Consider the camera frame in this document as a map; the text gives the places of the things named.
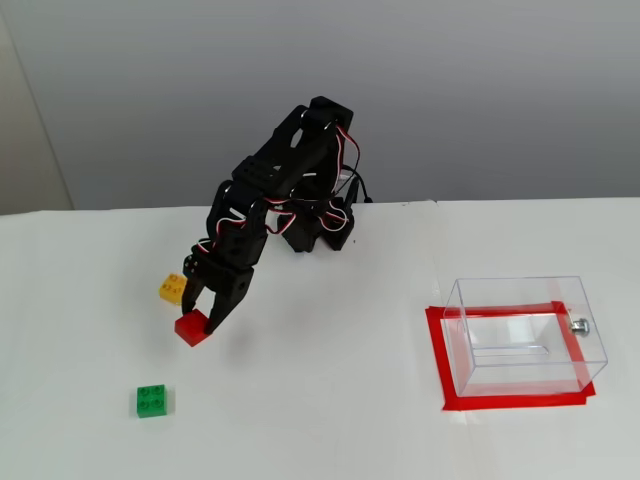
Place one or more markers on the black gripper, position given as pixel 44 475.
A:
pixel 226 283

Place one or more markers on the red lego brick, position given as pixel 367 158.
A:
pixel 192 327

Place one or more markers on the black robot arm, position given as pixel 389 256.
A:
pixel 280 155

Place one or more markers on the yellow lego brick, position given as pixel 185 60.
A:
pixel 170 287

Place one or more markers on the green lego brick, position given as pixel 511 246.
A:
pixel 154 401

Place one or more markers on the silver box lock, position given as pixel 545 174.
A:
pixel 580 327

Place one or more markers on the transparent plastic box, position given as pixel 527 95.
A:
pixel 590 350

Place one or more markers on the red tape rectangle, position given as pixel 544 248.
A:
pixel 450 390

